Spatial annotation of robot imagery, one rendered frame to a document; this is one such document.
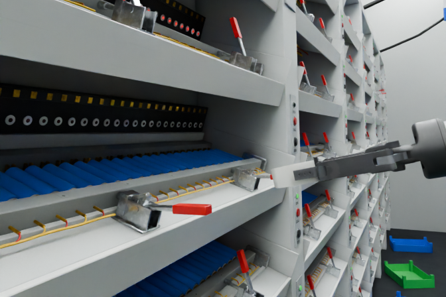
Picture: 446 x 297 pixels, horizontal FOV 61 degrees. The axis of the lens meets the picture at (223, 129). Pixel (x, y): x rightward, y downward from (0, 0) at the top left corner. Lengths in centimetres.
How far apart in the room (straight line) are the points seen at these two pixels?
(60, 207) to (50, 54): 13
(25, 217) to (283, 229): 54
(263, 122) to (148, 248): 46
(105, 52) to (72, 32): 4
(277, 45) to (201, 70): 34
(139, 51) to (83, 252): 18
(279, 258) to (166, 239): 43
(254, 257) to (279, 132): 25
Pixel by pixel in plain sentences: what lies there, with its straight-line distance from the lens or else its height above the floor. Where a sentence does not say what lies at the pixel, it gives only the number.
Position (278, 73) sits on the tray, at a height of 114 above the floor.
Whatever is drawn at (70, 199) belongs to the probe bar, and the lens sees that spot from 35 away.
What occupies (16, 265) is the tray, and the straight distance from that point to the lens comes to 30.
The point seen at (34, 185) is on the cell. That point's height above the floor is 98.
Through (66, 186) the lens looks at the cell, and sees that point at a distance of 39.
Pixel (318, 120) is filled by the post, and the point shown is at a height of 106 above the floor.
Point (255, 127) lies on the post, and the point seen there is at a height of 103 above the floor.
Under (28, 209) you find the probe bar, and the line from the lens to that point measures 33.
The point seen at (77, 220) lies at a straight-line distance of 36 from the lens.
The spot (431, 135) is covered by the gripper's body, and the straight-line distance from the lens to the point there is 52.
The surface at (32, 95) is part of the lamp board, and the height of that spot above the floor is 107.
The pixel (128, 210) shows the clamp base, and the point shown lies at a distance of 38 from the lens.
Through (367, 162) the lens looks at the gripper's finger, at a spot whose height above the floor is 98.
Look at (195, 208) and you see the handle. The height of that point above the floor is 95.
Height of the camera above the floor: 102
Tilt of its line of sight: 1 degrees up
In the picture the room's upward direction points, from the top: 2 degrees counter-clockwise
